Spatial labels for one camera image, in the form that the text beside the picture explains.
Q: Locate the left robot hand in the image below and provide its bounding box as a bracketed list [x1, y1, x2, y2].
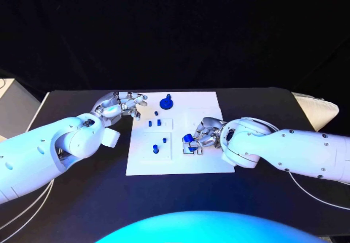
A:
[90, 91, 149, 128]

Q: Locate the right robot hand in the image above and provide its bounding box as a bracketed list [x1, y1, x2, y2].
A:
[189, 116, 228, 149]

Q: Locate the blue gear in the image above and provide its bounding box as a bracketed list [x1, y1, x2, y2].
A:
[159, 98, 175, 110]

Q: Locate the white task board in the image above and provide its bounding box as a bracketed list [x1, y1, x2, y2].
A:
[126, 91, 237, 176]

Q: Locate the white cabinet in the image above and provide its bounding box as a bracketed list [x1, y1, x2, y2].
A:
[0, 78, 42, 140]

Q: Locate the white ribbed object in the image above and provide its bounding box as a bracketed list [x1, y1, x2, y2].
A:
[290, 91, 341, 132]

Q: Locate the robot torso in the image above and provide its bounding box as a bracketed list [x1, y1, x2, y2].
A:
[94, 210, 328, 243]

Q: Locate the white cable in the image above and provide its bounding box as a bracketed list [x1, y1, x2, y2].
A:
[287, 171, 350, 211]
[247, 117, 280, 132]
[0, 187, 55, 242]
[0, 179, 55, 226]

